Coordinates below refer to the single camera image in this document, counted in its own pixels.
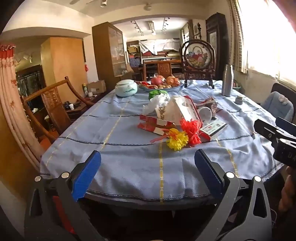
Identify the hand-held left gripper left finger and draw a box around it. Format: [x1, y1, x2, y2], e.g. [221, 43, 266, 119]
[24, 150, 104, 241]

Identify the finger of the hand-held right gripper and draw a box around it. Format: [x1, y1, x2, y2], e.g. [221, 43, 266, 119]
[276, 116, 296, 137]

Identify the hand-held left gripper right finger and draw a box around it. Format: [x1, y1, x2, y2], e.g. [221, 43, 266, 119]
[194, 149, 272, 241]

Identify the person's right hand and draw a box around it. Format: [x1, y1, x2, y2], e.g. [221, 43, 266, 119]
[279, 173, 296, 212]

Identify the chair with blue cushion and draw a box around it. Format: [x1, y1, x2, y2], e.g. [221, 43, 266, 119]
[261, 83, 296, 123]

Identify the red ribbon flower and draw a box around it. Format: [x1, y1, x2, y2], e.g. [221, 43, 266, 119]
[180, 119, 203, 147]

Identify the white medicine box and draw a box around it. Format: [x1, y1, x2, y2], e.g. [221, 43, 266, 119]
[199, 117, 229, 141]

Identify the yellow ribbon flower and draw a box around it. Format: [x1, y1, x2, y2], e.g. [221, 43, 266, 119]
[166, 128, 189, 151]

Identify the blue checked tablecloth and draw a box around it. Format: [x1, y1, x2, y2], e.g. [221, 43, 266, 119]
[40, 79, 284, 205]

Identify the dark wooden side table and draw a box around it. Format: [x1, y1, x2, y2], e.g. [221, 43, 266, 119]
[65, 93, 104, 121]

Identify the white red printed paper box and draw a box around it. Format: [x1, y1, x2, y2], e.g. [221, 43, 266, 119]
[165, 95, 201, 126]

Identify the curved wooden armchair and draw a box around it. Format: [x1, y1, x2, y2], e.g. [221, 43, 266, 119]
[23, 76, 95, 142]

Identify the red white flat carton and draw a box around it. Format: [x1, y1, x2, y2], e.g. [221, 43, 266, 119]
[137, 114, 177, 135]

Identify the wooden door panel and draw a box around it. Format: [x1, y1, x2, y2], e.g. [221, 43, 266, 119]
[0, 109, 42, 200]

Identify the steel bottle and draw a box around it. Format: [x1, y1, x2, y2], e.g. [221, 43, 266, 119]
[221, 64, 234, 97]

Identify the white plastic bag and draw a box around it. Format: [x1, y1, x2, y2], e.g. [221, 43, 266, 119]
[142, 95, 170, 115]

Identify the cardboard box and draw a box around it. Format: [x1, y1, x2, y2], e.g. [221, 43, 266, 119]
[87, 80, 107, 94]

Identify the fruit plate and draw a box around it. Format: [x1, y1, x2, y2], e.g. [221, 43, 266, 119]
[138, 81, 184, 91]

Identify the celadon lidded jar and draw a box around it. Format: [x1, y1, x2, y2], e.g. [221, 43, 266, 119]
[115, 79, 138, 97]

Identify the green plastic wrapper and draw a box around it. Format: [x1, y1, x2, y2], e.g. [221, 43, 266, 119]
[149, 90, 169, 100]

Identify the bright window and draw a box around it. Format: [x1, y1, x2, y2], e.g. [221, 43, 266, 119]
[231, 0, 296, 87]

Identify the orange wrapped fruit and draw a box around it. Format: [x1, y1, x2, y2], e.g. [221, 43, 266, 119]
[166, 76, 181, 87]

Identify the red apple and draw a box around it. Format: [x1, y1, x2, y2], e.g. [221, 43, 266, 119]
[151, 77, 166, 87]

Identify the pink floral curtain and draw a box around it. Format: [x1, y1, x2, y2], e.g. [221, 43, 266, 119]
[0, 44, 50, 172]

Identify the dark carved tall cabinet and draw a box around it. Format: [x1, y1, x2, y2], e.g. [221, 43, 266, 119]
[206, 13, 229, 80]

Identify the light wood wardrobe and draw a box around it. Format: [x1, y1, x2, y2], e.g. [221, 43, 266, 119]
[41, 37, 85, 105]

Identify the round embroidered table screen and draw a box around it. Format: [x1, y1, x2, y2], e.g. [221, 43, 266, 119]
[180, 39, 216, 88]

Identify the carved wooden chair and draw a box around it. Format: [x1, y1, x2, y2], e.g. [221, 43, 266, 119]
[142, 60, 182, 81]

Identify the wooden glass door cabinet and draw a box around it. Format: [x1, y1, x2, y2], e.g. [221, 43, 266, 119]
[92, 22, 127, 82]

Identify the cluttered shelf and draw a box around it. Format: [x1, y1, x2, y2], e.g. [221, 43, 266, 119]
[127, 40, 183, 67]

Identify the white cover cloth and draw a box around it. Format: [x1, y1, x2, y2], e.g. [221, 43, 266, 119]
[139, 38, 183, 56]

